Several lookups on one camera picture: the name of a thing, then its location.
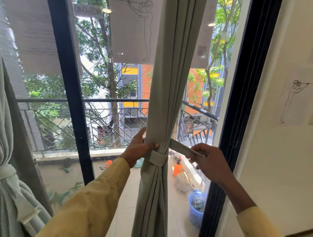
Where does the green plant in dark pot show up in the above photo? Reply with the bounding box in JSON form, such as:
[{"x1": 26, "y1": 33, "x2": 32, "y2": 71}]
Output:
[{"x1": 48, "y1": 182, "x2": 83, "y2": 208}]

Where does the white plastic jug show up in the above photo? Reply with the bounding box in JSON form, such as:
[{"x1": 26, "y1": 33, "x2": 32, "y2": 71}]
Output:
[{"x1": 174, "y1": 170, "x2": 195, "y2": 193}]

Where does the large grey paper sheet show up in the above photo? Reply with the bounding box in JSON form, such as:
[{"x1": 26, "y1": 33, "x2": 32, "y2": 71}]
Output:
[{"x1": 4, "y1": 0, "x2": 83, "y2": 76}]

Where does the black ribbed door frame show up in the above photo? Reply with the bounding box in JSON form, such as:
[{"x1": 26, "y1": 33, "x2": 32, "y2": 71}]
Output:
[{"x1": 199, "y1": 0, "x2": 284, "y2": 237}]

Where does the light grey curtain tie strap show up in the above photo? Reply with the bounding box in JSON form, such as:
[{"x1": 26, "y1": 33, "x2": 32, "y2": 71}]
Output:
[
  {"x1": 0, "y1": 163, "x2": 41, "y2": 225},
  {"x1": 144, "y1": 138, "x2": 205, "y2": 168}
]

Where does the black sliding door frame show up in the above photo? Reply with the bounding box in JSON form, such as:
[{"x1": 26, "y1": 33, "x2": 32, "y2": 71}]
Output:
[{"x1": 48, "y1": 0, "x2": 95, "y2": 186}]

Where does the person's left forearm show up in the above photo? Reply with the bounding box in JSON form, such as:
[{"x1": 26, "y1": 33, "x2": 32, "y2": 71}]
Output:
[{"x1": 35, "y1": 157, "x2": 131, "y2": 237}]

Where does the dark textured window post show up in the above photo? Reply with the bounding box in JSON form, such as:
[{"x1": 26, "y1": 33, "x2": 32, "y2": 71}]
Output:
[{"x1": 2, "y1": 58, "x2": 54, "y2": 216}]

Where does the figure drawing paper sheet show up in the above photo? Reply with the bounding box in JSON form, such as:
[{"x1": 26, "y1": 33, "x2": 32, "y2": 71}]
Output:
[
  {"x1": 109, "y1": 0, "x2": 164, "y2": 65},
  {"x1": 275, "y1": 73, "x2": 313, "y2": 126}
]

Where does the blue plastic bucket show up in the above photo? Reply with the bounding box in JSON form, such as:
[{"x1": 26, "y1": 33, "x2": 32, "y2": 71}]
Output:
[{"x1": 187, "y1": 190, "x2": 208, "y2": 229}]

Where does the person's right hand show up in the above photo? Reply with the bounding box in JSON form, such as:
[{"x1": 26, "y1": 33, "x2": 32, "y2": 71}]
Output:
[{"x1": 188, "y1": 143, "x2": 235, "y2": 188}]

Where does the light grey curtain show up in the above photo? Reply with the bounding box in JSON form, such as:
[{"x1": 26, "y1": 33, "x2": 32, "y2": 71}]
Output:
[
  {"x1": 131, "y1": 0, "x2": 208, "y2": 237},
  {"x1": 0, "y1": 61, "x2": 52, "y2": 237}
]

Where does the black metal balcony railing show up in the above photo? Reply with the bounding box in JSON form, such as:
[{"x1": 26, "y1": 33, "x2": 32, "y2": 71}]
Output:
[{"x1": 16, "y1": 98, "x2": 219, "y2": 152}]

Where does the paper sheet with square code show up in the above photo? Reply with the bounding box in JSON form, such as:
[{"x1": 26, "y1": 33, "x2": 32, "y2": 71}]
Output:
[{"x1": 190, "y1": 0, "x2": 218, "y2": 70}]

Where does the person's right forearm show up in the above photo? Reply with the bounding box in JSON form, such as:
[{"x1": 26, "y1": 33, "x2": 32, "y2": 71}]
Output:
[{"x1": 220, "y1": 174, "x2": 285, "y2": 237}]

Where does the narrow printed paper strip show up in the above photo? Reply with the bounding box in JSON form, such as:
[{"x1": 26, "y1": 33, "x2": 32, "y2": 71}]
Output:
[{"x1": 73, "y1": 3, "x2": 104, "y2": 19}]

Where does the person's left hand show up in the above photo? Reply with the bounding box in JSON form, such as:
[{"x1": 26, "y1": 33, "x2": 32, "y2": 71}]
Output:
[{"x1": 120, "y1": 127, "x2": 160, "y2": 169}]

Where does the orange brick building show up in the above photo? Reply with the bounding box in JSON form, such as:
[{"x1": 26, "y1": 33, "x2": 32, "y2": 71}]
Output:
[{"x1": 117, "y1": 63, "x2": 225, "y2": 115}]

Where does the orange spray bottle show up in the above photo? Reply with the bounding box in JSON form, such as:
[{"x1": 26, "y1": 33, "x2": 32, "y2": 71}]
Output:
[{"x1": 173, "y1": 156, "x2": 184, "y2": 177}]

